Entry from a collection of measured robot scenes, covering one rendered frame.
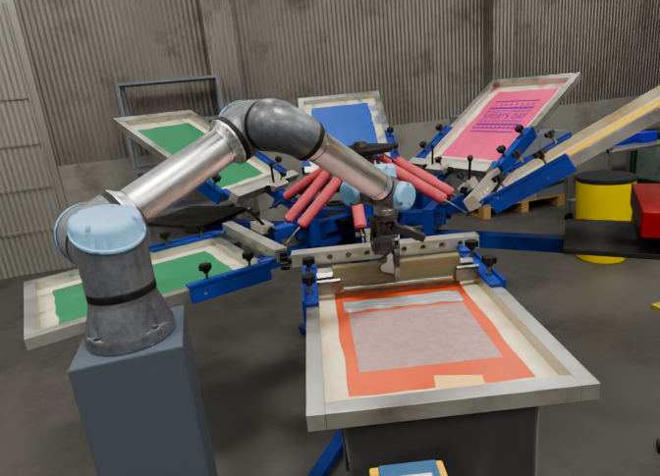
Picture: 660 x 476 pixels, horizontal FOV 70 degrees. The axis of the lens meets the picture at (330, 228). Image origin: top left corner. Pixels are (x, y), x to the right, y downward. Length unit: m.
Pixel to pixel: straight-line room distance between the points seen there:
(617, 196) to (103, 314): 3.95
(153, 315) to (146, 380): 0.11
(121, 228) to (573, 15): 7.08
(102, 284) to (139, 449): 0.30
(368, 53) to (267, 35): 1.21
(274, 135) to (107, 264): 0.42
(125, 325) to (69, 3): 5.02
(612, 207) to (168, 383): 3.88
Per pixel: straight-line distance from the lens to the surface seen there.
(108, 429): 0.94
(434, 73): 6.30
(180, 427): 0.94
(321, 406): 1.00
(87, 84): 5.62
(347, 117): 3.35
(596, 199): 4.33
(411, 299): 1.46
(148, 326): 0.88
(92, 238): 0.84
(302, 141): 1.01
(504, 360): 1.20
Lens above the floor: 1.59
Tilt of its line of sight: 16 degrees down
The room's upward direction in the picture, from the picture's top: 6 degrees counter-clockwise
